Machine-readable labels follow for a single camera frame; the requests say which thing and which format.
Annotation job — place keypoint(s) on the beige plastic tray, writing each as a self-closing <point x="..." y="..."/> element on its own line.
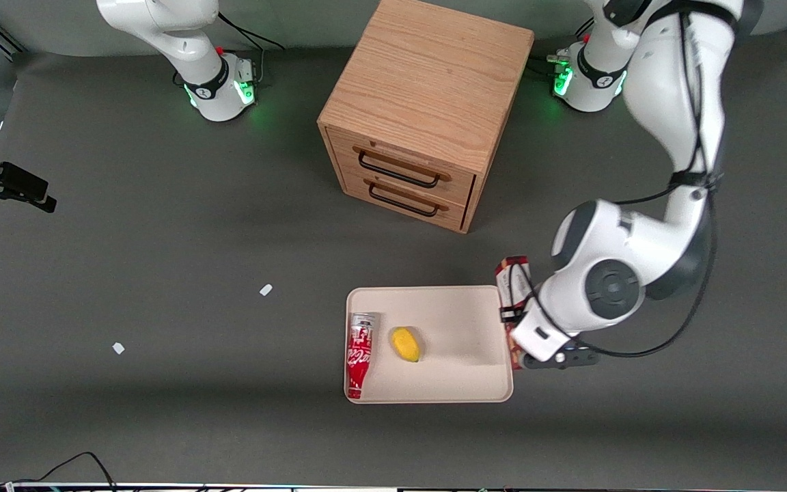
<point x="455" y="321"/>

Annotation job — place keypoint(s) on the wooden two-drawer cabinet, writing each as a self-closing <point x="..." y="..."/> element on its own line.
<point x="427" y="75"/>

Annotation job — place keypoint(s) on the red cookie box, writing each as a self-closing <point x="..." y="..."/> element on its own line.
<point x="509" y="279"/>

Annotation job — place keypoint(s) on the red cola bottle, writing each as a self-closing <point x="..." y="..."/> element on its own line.
<point x="359" y="348"/>

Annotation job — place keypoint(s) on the yellow lemon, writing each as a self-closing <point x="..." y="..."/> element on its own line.
<point x="405" y="344"/>

